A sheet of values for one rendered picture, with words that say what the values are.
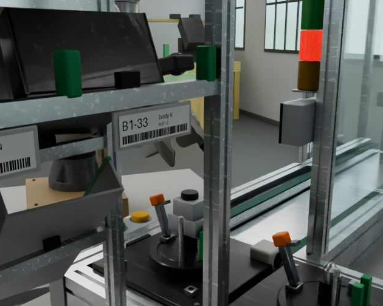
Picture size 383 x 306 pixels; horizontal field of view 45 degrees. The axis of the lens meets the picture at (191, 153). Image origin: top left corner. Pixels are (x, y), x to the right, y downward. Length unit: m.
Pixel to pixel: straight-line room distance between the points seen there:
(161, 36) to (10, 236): 8.82
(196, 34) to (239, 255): 6.73
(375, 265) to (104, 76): 0.84
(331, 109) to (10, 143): 0.60
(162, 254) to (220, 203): 0.35
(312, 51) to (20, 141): 0.59
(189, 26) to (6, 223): 7.14
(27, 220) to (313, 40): 0.53
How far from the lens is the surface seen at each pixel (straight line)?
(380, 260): 1.14
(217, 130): 0.44
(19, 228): 0.50
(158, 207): 0.83
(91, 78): 0.39
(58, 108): 0.32
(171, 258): 0.78
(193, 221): 0.76
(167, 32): 9.30
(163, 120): 0.38
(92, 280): 0.81
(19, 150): 0.30
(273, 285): 0.76
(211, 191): 0.47
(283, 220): 1.14
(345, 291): 0.73
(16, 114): 0.30
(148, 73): 0.42
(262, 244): 0.84
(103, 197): 0.51
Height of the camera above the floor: 1.35
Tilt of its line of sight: 14 degrees down
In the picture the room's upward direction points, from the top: straight up
